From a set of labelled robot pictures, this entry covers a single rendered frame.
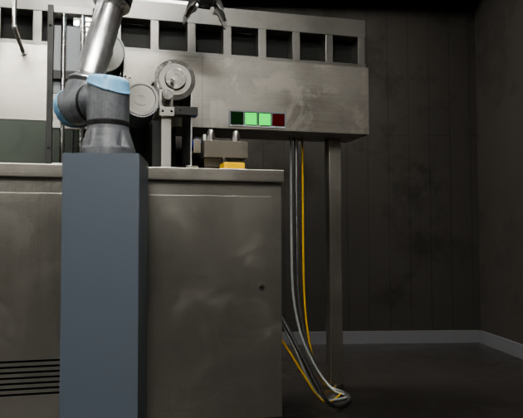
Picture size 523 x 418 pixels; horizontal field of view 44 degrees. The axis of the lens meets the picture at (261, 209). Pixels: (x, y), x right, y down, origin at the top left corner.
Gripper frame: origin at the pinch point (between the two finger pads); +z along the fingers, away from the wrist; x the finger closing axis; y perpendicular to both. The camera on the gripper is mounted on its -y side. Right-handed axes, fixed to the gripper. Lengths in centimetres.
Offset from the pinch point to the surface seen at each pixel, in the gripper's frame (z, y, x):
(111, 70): 17.3, -5.2, -31.2
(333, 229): 64, -62, 69
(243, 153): 42.6, -4.5, 17.4
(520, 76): -34, -108, 191
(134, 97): 26.0, -5.2, -22.8
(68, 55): 17.0, 7.0, -44.7
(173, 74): 16.7, -3.4, -9.8
